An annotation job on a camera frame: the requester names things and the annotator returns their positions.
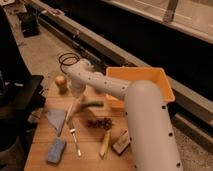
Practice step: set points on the green chili pepper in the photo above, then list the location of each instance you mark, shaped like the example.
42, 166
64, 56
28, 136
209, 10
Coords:
87, 104

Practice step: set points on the yellow plastic tub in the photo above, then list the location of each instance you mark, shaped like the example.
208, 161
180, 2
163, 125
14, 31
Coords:
156, 75

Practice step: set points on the silver metal fork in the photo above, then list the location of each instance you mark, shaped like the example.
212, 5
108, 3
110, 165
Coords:
73, 133

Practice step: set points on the black box on floor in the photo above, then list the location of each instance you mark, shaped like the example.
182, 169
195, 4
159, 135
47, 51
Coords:
29, 25

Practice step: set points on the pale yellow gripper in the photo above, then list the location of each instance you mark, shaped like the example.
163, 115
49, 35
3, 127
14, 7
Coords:
77, 94

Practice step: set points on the wooden block eraser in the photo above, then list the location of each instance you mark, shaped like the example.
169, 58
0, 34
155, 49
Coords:
120, 145

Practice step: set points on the blue sponge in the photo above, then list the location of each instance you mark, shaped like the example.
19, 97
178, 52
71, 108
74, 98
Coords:
55, 151

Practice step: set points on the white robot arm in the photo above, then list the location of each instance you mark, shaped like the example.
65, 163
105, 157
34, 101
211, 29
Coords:
151, 134

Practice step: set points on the grey blue cloth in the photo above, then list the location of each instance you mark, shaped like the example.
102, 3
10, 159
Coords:
56, 118

